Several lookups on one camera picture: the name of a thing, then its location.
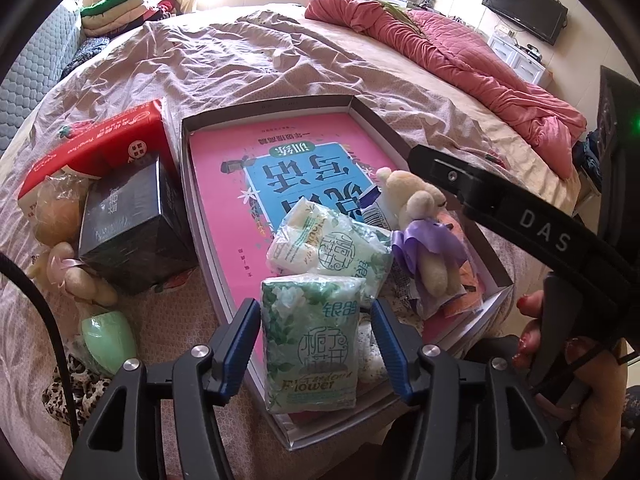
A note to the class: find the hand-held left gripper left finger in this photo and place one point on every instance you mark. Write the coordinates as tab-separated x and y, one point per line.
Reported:
237	347

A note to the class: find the dark patterned pillow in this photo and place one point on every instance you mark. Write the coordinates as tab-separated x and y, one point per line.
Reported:
85	55

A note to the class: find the blue patterned cloth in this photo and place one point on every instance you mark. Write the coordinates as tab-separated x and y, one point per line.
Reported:
589	155

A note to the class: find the green floral tissue packet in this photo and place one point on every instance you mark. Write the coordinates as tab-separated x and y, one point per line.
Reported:
310	340
325	255

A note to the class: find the pink book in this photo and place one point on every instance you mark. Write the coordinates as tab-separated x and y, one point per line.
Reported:
220	185

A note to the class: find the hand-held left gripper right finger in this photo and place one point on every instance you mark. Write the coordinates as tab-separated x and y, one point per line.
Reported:
392	352

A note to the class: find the grey quilted headboard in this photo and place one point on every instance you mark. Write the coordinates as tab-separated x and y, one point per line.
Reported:
30	70

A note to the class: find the plush bear with purple dress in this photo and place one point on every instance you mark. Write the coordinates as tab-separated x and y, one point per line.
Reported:
425	240

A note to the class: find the white floral cloth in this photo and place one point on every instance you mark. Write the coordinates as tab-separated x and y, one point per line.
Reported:
370	355

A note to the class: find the red cardboard box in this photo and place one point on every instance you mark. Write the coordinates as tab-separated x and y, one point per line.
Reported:
115	130

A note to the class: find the black television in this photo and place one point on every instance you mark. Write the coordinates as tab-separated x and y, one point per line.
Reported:
525	7

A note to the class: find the white cartoon snack packet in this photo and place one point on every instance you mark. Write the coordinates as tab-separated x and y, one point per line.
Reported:
375	215

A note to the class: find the person's right hand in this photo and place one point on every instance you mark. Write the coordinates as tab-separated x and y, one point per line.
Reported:
600	400

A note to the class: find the white drawer cabinet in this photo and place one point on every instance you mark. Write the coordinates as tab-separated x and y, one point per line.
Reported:
515	57

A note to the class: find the pink quilt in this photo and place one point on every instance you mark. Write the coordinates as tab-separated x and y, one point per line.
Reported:
450	60

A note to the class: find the dark blue box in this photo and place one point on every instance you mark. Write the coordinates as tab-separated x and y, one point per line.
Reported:
130	220

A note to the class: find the leopard print cloth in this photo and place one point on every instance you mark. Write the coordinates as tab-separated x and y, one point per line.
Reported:
60	395

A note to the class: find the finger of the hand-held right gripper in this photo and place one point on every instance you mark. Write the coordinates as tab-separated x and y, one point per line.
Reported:
500	200

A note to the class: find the cream plush with pink ribbon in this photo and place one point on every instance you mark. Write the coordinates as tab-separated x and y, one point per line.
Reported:
85	285

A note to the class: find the bagged bread bun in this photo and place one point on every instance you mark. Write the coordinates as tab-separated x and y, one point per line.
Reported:
55	215

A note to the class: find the stack of folded clothes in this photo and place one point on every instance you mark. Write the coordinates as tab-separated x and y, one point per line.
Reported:
125	7

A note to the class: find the shallow cardboard tray box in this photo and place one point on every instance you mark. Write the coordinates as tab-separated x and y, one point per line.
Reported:
300	105

